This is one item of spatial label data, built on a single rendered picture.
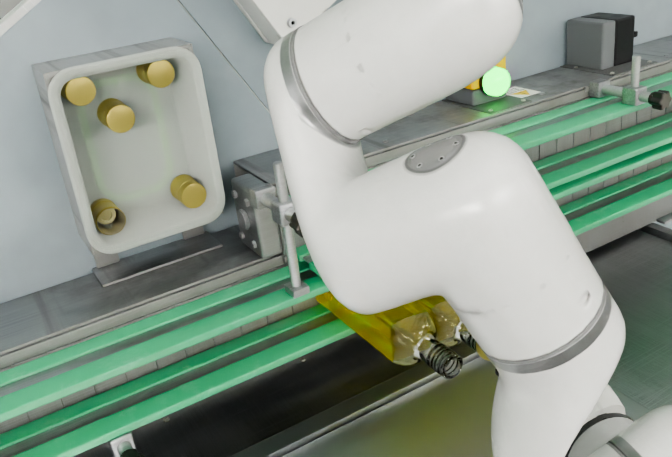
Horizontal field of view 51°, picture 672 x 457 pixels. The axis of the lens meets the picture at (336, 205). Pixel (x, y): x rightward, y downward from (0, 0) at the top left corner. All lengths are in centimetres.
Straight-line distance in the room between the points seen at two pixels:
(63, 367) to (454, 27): 59
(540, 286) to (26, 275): 71
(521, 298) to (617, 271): 91
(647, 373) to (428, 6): 76
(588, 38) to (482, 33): 91
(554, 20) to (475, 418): 72
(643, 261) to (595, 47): 38
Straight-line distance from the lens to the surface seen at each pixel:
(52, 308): 93
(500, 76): 111
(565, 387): 45
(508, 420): 48
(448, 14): 41
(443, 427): 91
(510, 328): 42
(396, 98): 43
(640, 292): 125
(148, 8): 94
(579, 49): 133
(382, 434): 91
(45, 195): 95
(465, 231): 38
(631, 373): 107
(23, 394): 82
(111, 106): 88
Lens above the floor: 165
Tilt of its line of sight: 54 degrees down
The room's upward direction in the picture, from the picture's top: 119 degrees clockwise
